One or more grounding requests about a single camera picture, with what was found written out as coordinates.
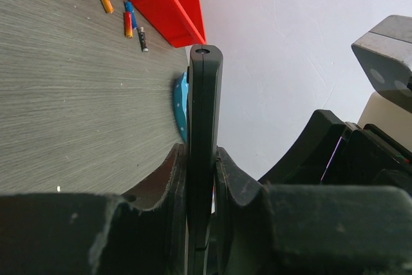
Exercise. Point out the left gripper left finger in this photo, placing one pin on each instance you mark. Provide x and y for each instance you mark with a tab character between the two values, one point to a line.
142	231

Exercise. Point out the blue polka dot plate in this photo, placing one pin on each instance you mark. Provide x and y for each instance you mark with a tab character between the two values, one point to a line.
180	96

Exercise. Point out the black remote control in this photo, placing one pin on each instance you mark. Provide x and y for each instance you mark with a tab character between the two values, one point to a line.
204	75

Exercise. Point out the blue battery near bin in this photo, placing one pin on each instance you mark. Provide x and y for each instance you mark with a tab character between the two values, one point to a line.
130	8

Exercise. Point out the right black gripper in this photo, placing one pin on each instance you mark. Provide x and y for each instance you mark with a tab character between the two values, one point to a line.
361	156

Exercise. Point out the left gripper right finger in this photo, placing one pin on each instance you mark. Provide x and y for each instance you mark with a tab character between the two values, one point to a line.
309	229

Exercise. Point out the dark battery near bin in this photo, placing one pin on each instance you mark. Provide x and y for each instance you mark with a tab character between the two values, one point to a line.
142	39

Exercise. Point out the red battery near bin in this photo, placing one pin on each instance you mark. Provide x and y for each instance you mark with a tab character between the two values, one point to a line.
128	25

